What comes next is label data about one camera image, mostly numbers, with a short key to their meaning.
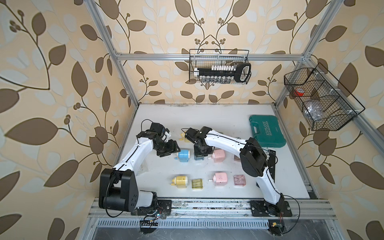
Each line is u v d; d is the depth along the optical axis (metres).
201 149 0.77
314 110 0.70
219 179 0.77
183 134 0.76
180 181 0.76
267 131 0.99
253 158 0.53
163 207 0.74
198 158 0.89
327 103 0.72
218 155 0.86
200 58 0.91
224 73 0.85
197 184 0.83
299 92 0.81
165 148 0.72
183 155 0.85
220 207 0.75
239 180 0.84
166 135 0.79
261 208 0.75
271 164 0.87
